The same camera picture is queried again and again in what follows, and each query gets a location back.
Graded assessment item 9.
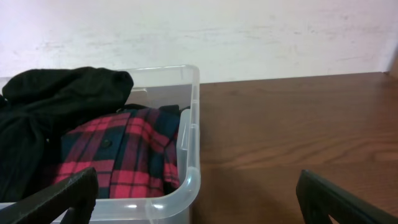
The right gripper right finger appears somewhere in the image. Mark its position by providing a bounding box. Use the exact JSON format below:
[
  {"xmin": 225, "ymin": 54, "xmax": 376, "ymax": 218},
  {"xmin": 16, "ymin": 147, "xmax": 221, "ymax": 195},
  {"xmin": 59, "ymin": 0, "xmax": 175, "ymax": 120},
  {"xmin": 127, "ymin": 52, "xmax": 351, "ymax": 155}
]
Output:
[{"xmin": 296, "ymin": 170, "xmax": 397, "ymax": 224}]

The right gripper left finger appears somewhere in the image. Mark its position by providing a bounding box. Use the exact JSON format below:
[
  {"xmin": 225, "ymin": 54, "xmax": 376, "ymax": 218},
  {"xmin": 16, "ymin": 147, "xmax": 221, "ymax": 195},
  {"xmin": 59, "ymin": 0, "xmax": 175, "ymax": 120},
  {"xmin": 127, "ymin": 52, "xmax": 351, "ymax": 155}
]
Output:
[{"xmin": 1, "ymin": 167, "xmax": 99, "ymax": 224}]

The red navy plaid shirt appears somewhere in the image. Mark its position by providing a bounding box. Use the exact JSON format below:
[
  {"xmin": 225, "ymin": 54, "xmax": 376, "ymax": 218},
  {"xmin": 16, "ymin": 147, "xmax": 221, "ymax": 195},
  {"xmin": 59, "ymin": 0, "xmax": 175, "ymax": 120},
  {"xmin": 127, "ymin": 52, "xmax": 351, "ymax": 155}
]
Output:
[{"xmin": 39, "ymin": 108, "xmax": 180, "ymax": 198}]

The large black garment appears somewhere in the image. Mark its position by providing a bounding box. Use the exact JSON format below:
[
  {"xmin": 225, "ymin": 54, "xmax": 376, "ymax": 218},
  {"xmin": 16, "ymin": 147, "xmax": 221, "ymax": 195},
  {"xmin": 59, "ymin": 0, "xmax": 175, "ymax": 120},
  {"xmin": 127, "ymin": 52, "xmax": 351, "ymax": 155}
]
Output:
[{"xmin": 1, "ymin": 67, "xmax": 134, "ymax": 202}]

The black shirt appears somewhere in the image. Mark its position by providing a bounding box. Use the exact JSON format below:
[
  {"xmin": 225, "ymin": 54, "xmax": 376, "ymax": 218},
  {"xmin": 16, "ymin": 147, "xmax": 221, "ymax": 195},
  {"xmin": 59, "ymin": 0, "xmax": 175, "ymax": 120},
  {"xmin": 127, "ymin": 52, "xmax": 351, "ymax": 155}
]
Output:
[{"xmin": 120, "ymin": 104, "xmax": 190, "ymax": 114}]

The clear plastic storage bin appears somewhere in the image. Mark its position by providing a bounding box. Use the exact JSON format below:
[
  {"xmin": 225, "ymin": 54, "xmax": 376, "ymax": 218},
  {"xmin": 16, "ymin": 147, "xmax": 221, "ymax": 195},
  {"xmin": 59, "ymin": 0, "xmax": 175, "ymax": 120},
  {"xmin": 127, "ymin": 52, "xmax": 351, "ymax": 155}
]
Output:
[{"xmin": 0, "ymin": 64, "xmax": 201, "ymax": 224}]

